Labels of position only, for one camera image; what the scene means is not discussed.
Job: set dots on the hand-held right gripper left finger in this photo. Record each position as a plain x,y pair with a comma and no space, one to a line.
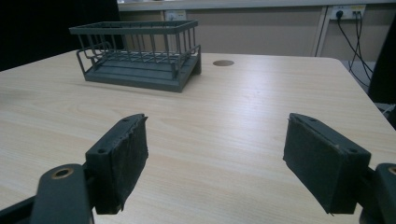
120,161

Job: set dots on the black curtain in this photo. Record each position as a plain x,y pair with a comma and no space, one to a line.
46,31

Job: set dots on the white wall power socket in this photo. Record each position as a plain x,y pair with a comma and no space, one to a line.
348,11

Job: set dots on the white wall socket plate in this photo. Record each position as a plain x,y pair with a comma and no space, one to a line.
175,15

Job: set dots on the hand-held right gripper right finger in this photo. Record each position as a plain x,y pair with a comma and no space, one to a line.
320,165

